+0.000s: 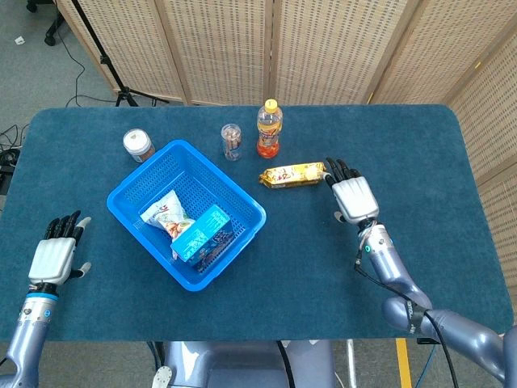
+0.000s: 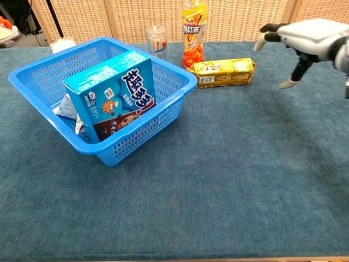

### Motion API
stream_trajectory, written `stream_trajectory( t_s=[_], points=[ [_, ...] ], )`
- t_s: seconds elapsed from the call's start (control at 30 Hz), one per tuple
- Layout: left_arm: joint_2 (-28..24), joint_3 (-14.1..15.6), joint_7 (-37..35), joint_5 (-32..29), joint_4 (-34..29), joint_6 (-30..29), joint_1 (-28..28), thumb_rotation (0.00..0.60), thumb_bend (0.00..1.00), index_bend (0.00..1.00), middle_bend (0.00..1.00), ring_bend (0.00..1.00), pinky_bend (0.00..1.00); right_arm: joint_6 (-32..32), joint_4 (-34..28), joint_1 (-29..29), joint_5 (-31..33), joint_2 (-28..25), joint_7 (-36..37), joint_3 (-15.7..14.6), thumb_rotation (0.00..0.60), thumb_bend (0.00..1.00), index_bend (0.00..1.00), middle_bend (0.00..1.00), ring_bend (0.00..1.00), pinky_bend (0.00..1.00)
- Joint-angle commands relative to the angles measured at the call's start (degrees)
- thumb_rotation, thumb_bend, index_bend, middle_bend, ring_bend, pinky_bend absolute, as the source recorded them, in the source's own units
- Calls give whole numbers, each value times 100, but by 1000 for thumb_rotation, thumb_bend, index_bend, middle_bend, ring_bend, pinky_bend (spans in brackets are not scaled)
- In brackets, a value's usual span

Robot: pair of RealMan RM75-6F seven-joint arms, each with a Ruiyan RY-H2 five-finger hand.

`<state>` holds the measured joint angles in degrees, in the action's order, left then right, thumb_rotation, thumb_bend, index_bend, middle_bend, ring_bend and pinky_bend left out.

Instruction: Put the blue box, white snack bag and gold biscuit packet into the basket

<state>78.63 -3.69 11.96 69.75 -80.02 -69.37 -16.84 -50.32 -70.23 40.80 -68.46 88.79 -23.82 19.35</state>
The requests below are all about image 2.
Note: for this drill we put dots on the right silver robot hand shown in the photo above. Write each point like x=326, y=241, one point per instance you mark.
x=310, y=38

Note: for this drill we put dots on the gold cracker packet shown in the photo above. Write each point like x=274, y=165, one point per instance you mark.
x=226, y=72

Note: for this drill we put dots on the blue cookie box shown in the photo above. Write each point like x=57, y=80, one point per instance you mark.
x=109, y=92

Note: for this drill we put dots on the white snack packet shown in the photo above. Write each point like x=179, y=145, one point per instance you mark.
x=66, y=107

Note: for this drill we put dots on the wicker folding screen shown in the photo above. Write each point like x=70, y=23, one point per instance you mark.
x=231, y=19

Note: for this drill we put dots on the orange iced tea bottle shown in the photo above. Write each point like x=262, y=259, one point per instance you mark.
x=193, y=35

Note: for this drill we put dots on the clear jar of wafer sticks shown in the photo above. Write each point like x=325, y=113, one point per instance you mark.
x=156, y=41

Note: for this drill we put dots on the teal table cloth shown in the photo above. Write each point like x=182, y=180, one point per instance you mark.
x=191, y=177

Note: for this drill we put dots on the white tissue object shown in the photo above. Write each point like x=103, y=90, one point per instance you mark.
x=61, y=45

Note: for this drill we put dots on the blue perforated plastic basket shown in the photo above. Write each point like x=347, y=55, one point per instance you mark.
x=41, y=79

